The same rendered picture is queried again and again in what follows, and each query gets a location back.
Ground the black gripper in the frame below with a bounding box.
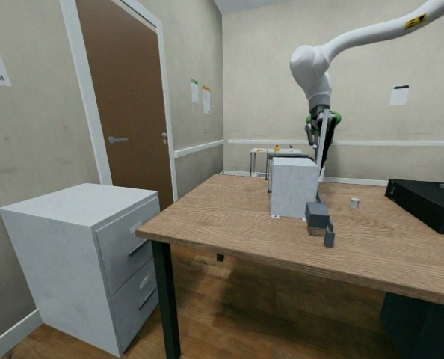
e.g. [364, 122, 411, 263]
[304, 105, 329, 161]

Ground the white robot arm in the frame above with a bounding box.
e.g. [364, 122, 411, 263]
[289, 0, 444, 114]

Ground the grey cylinder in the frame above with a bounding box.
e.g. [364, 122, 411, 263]
[350, 198, 360, 209]

